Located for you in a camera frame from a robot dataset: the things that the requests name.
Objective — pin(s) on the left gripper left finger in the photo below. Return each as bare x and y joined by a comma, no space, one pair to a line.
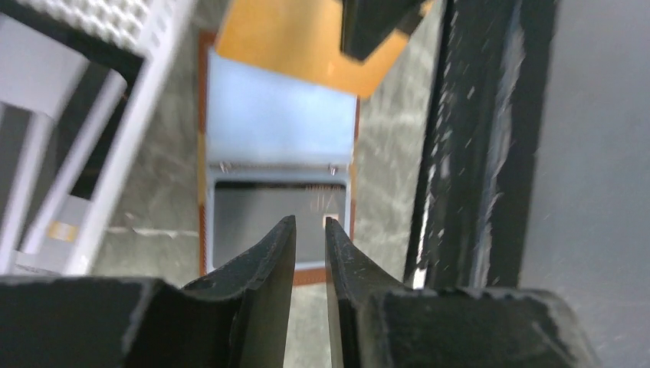
235,316

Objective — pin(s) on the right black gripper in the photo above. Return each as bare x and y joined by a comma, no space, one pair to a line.
366,24

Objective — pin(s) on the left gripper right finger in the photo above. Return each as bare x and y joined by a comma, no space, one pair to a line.
377,321

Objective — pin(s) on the gold credit card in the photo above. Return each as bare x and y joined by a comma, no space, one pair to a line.
302,39

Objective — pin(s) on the black credit card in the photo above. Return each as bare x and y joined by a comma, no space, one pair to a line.
244,212

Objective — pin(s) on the brown leather card holder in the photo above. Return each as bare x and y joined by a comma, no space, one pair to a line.
261,126

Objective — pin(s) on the white plastic basket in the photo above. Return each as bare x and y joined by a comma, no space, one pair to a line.
139,40

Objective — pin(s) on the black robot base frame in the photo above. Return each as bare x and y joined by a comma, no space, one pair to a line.
474,190

